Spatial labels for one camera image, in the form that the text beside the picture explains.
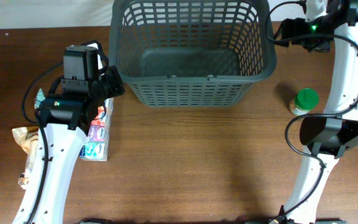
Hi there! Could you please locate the green lid spice jar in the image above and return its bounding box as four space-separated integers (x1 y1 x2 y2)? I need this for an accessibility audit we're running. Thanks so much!
288 88 319 116

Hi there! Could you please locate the grey plastic basket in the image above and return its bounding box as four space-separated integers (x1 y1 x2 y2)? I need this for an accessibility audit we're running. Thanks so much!
108 0 277 107

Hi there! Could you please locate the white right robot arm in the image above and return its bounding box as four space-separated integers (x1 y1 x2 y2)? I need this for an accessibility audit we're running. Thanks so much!
269 1 358 223

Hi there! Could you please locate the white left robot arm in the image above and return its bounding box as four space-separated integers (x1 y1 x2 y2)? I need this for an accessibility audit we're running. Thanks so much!
13 40 125 223

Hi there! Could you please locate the teal wet wipes packet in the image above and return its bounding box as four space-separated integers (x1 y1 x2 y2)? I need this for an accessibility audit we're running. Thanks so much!
34 88 46 109

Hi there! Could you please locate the Kleenex tissue multipack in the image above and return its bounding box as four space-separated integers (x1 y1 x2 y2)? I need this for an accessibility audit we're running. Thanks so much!
79 98 114 161

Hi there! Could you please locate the beige Pantree snack bag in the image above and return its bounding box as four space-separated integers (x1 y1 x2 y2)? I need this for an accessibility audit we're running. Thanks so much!
12 126 39 190

